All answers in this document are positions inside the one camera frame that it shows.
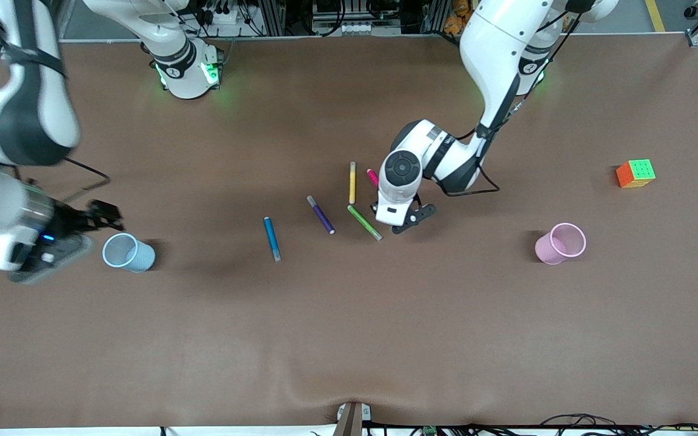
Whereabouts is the blue marker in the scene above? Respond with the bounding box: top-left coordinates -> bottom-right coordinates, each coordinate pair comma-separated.
263,216 -> 282,262

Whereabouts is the green marker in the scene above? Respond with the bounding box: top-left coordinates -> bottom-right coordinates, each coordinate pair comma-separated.
347,205 -> 383,242

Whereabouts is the light blue cup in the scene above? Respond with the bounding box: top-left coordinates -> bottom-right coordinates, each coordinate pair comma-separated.
102,233 -> 157,273

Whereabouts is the purple marker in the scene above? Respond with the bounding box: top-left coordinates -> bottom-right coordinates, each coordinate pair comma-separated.
306,195 -> 336,235

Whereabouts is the brown table cover mat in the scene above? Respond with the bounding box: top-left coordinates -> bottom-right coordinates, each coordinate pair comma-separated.
0,31 -> 698,428

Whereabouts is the pink cup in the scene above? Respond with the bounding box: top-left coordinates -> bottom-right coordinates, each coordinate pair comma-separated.
534,222 -> 587,265

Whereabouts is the orange toy bread pile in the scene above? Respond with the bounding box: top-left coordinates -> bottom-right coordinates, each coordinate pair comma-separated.
443,0 -> 477,34

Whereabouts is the colourful puzzle cube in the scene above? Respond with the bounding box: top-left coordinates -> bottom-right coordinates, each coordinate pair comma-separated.
615,159 -> 657,189

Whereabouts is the white power strip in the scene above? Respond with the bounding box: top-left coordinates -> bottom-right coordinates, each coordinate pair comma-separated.
204,5 -> 250,28

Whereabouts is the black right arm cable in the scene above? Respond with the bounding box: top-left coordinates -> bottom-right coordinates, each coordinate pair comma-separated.
19,156 -> 111,206

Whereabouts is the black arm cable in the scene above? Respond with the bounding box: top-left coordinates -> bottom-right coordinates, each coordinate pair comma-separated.
19,156 -> 111,206
440,121 -> 553,197

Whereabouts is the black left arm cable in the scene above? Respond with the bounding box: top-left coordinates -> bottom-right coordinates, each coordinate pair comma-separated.
440,121 -> 553,197

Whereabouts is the camera stand post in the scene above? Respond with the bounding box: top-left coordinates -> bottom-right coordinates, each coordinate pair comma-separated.
332,401 -> 373,436

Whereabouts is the black cable bundle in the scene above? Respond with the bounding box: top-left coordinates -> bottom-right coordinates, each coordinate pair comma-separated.
364,414 -> 698,436

